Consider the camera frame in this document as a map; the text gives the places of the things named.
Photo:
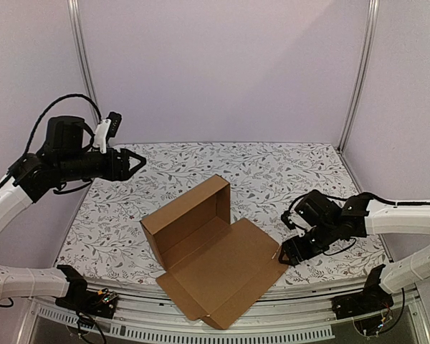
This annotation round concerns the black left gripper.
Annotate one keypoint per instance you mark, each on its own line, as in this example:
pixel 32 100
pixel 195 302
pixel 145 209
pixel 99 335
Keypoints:
pixel 115 171

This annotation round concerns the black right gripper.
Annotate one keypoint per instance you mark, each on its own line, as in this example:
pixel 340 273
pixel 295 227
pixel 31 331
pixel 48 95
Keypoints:
pixel 296 251

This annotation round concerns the brown cardboard box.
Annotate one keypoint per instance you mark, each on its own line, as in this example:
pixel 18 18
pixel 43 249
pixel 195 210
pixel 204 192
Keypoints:
pixel 215 269

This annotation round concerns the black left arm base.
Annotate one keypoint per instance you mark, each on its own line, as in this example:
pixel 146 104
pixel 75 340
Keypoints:
pixel 89 299

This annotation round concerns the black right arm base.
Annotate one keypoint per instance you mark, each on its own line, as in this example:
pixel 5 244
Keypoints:
pixel 371 298

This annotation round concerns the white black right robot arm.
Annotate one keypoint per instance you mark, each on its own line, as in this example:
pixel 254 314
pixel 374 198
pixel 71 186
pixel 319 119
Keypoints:
pixel 359 216

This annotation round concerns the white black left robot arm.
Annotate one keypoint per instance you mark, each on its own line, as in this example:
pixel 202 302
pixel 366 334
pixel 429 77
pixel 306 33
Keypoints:
pixel 72 151

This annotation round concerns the floral patterned table mat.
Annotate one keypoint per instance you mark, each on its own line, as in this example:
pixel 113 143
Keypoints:
pixel 106 240

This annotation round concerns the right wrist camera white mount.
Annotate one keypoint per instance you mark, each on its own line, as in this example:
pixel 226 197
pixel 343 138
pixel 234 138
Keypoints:
pixel 292 220

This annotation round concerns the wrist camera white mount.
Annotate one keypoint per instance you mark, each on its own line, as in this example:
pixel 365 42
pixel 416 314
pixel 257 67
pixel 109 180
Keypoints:
pixel 106 130
pixel 292 220

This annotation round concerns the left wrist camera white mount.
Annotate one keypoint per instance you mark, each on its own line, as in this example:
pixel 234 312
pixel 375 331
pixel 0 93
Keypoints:
pixel 106 130

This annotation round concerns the aluminium front rail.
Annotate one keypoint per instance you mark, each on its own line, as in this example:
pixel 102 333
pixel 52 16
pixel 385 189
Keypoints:
pixel 285 314

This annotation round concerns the left aluminium frame post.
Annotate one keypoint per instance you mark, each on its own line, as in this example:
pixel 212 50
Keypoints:
pixel 80 48

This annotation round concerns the aluminium frame post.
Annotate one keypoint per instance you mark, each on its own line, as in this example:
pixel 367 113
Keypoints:
pixel 369 36
pixel 80 48

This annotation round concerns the right aluminium frame post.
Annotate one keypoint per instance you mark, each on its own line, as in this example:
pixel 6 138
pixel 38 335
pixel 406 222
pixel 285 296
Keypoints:
pixel 369 36

